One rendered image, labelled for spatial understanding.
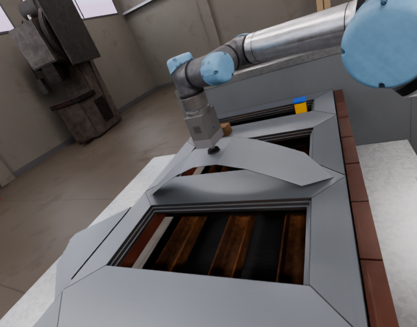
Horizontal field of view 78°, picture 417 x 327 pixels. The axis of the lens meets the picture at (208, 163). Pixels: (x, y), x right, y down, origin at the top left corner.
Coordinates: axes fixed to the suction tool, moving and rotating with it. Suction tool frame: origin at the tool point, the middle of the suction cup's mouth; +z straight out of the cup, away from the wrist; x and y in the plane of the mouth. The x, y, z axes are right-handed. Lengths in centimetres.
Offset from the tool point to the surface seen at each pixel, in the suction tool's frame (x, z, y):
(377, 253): 43, 15, 20
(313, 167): 28.3, 10.2, -5.5
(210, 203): -2.2, 13.2, 9.3
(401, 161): 52, 30, -36
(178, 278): 2.9, 12.8, 36.8
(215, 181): -5.7, 12.7, -1.9
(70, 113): -541, 19, -284
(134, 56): -653, -45, -677
